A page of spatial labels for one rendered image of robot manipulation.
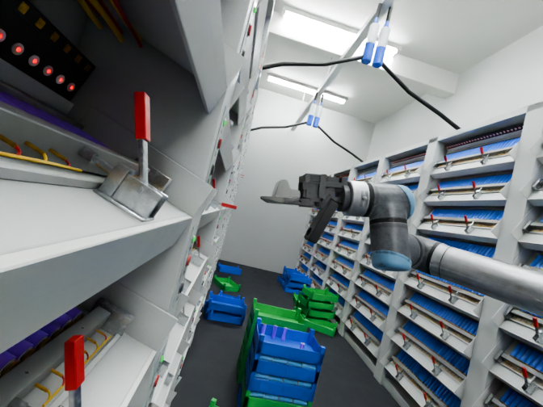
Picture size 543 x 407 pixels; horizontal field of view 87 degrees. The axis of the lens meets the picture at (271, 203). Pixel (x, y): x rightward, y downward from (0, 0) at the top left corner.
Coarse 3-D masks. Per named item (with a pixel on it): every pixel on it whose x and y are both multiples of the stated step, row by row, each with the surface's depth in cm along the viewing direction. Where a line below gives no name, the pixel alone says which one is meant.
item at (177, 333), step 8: (192, 288) 107; (192, 296) 107; (200, 296) 108; (184, 304) 89; (192, 304) 107; (184, 312) 98; (184, 320) 89; (176, 328) 85; (184, 328) 88; (176, 336) 81; (168, 344) 75; (176, 344) 77; (168, 352) 72; (168, 360) 69; (160, 368) 62; (168, 368) 66; (160, 376) 62; (160, 384) 60; (152, 400) 55
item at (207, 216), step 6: (210, 192) 49; (216, 192) 49; (210, 198) 49; (216, 198) 109; (222, 198) 109; (204, 204) 49; (204, 210) 62; (210, 210) 73; (216, 210) 88; (204, 216) 59; (210, 216) 77; (204, 222) 70; (198, 228) 62
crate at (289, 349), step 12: (264, 336) 123; (276, 336) 144; (288, 336) 144; (300, 336) 145; (312, 336) 144; (264, 348) 123; (276, 348) 124; (288, 348) 125; (312, 348) 141; (324, 348) 127; (300, 360) 125; (312, 360) 126
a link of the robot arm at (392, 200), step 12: (372, 192) 69; (384, 192) 70; (396, 192) 70; (408, 192) 71; (372, 204) 69; (384, 204) 69; (396, 204) 69; (408, 204) 70; (372, 216) 72; (384, 216) 69; (396, 216) 69; (408, 216) 72
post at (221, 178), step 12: (264, 24) 112; (264, 36) 112; (252, 84) 111; (240, 132) 110; (216, 168) 109; (216, 180) 109; (228, 180) 110; (216, 216) 109; (204, 228) 108; (204, 264) 108; (192, 312) 108; (180, 360) 107
